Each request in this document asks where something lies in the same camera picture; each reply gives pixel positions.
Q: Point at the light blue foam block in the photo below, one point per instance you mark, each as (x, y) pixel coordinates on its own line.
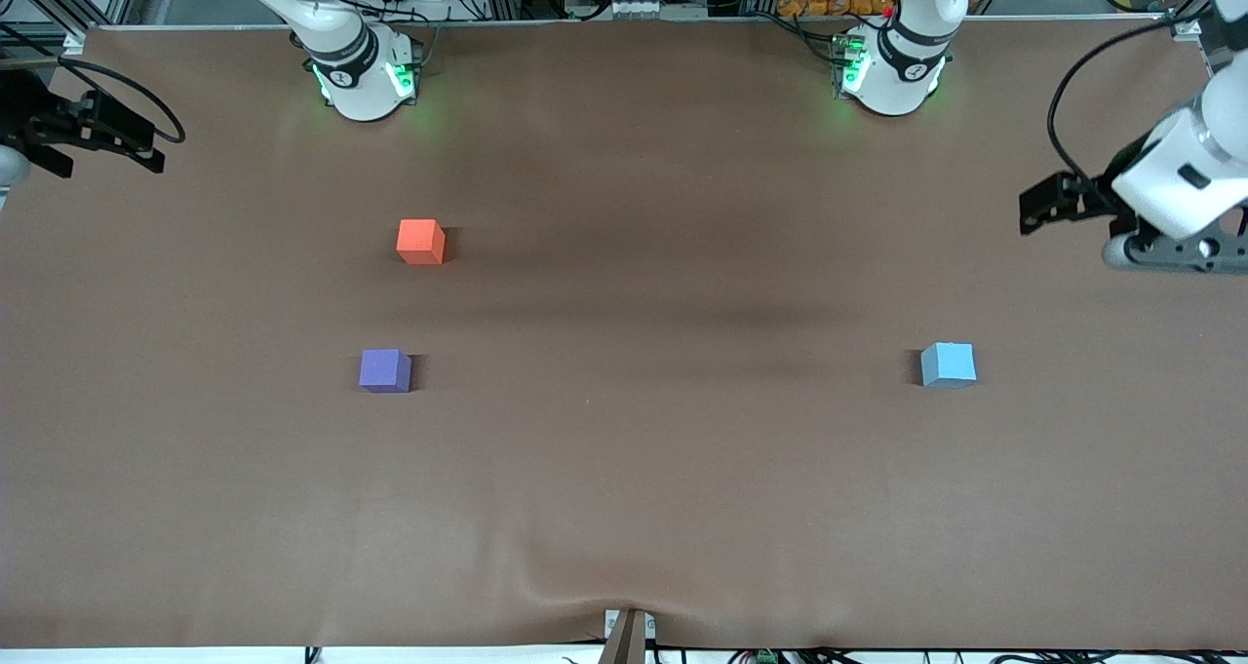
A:
(948, 364)

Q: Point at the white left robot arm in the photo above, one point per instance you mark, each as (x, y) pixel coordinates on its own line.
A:
(897, 77)

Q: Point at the brown table cloth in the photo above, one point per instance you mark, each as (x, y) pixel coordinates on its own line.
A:
(634, 449)

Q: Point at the purple foam block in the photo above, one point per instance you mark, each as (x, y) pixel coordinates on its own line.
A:
(383, 369)

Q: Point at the brown camera mount bracket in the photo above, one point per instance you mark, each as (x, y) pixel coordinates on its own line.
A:
(627, 640)

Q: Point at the orange foam block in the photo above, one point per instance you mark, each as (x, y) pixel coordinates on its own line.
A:
(420, 239)

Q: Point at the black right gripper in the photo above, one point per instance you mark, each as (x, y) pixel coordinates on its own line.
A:
(27, 118)

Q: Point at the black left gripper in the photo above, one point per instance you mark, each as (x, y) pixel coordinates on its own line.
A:
(1094, 199)

